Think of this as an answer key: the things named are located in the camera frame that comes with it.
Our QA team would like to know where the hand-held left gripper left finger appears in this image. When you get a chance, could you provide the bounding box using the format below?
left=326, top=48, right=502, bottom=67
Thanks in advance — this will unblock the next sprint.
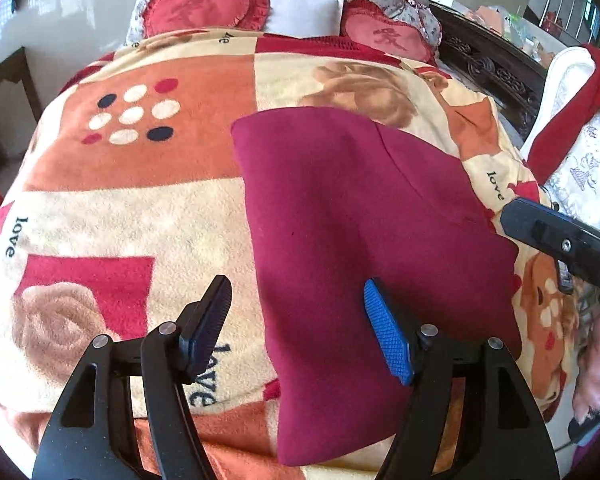
left=32, top=275, right=233, bottom=480

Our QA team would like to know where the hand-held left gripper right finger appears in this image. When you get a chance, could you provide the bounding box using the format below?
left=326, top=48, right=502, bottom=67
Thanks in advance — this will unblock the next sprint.
left=362, top=277, right=561, bottom=480

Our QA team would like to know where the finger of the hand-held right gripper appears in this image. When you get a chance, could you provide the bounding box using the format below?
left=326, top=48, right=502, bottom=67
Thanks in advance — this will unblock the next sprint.
left=500, top=197, right=600, bottom=286

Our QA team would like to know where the maroon knit garment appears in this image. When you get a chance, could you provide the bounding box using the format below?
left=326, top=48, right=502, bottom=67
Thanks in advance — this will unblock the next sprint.
left=230, top=105, right=523, bottom=468

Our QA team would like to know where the person's right hand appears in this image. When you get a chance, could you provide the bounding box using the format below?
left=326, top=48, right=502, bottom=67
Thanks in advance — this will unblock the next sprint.
left=572, top=305, right=600, bottom=426

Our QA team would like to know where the white printed cushion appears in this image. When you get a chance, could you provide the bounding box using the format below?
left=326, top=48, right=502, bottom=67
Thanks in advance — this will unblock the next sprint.
left=545, top=112, right=600, bottom=231

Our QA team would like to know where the printed fleece blanket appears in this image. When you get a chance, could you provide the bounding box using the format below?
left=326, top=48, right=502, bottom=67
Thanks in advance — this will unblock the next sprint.
left=0, top=30, right=581, bottom=480

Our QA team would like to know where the white armchair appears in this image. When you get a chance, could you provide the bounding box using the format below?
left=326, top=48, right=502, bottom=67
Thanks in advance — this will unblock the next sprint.
left=522, top=45, right=600, bottom=241

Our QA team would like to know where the red throw blanket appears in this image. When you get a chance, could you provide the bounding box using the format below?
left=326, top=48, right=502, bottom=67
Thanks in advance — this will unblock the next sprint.
left=530, top=44, right=600, bottom=186

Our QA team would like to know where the dark carved wooden headboard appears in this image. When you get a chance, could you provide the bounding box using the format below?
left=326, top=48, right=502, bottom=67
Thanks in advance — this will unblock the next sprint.
left=427, top=2, right=548, bottom=136

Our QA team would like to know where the pile of household clutter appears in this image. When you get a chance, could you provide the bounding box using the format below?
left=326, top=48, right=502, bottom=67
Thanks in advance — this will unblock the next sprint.
left=472, top=4, right=551, bottom=63

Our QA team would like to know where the metal stair railing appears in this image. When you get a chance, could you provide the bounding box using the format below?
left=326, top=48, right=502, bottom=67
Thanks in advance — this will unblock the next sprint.
left=525, top=0, right=600, bottom=56

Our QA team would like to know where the red heart pillow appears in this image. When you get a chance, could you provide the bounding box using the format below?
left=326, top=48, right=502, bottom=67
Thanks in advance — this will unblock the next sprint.
left=140, top=0, right=271, bottom=38
left=340, top=0, right=436, bottom=63

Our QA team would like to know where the white pillow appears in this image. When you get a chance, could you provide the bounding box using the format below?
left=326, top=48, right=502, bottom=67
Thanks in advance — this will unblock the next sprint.
left=265, top=0, right=345, bottom=38

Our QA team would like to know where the dark wooden side table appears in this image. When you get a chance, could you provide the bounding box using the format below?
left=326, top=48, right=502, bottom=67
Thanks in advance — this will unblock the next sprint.
left=0, top=47, right=43, bottom=171

